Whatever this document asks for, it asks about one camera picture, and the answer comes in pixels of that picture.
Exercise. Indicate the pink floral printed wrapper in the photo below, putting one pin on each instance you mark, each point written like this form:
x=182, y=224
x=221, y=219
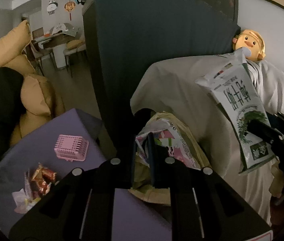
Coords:
x=165, y=135

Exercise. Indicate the pale purple crumpled wrapper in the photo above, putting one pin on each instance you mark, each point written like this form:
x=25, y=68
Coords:
x=26, y=198

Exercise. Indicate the yellow duck plush toy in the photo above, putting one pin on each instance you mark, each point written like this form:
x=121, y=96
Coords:
x=251, y=40

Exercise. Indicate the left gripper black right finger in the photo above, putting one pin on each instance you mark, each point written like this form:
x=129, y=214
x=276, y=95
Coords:
x=204, y=206

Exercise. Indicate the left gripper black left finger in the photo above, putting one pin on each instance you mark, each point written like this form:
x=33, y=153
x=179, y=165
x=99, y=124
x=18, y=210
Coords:
x=101, y=195

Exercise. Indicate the dining chair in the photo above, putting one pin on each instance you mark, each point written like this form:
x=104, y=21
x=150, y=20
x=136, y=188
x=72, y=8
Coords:
x=73, y=47

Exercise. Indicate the beige trash bag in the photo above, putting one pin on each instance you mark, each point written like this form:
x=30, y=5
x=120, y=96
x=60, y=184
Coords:
x=142, y=185

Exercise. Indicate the pink plastic basket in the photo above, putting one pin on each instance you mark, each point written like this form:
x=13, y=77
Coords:
x=71, y=148

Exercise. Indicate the dark blue cabinet cloth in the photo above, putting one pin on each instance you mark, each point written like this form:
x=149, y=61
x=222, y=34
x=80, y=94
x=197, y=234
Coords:
x=125, y=37

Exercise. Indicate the red gold candy wrapper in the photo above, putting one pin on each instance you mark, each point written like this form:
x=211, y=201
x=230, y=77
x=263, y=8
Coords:
x=43, y=178

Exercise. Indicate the yellow tan pillow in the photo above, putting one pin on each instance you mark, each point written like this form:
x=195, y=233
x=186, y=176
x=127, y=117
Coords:
x=39, y=100

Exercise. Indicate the white green milk carton bag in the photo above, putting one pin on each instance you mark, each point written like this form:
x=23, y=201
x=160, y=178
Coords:
x=231, y=87

